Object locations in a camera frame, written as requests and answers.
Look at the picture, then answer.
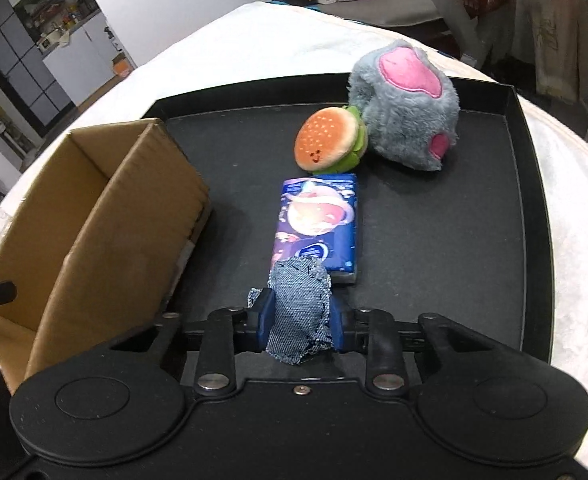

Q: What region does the hamburger plush toy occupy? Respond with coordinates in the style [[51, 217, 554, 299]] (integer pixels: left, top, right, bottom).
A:
[[293, 106, 369, 176]]

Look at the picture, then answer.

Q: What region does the grey bench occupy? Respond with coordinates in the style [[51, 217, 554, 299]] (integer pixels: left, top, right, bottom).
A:
[[319, 0, 442, 28]]

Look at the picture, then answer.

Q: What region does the blue tissue pack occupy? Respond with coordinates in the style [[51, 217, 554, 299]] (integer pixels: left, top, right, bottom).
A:
[[271, 174, 358, 284]]

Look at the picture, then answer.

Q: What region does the grey pink plush toy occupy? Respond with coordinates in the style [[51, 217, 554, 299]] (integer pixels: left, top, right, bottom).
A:
[[348, 40, 460, 172]]

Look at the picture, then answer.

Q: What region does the beige tote bag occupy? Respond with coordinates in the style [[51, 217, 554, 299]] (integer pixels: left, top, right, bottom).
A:
[[526, 0, 588, 103]]

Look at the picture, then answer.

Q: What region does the brown cardboard box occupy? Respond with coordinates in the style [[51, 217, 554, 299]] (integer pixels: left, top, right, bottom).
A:
[[0, 118, 210, 390]]

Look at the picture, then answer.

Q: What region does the black plastic tray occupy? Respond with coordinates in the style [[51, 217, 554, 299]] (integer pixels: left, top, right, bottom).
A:
[[148, 74, 554, 360]]

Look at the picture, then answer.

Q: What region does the white cabinet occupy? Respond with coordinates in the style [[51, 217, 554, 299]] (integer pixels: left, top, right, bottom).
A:
[[44, 11, 120, 105]]

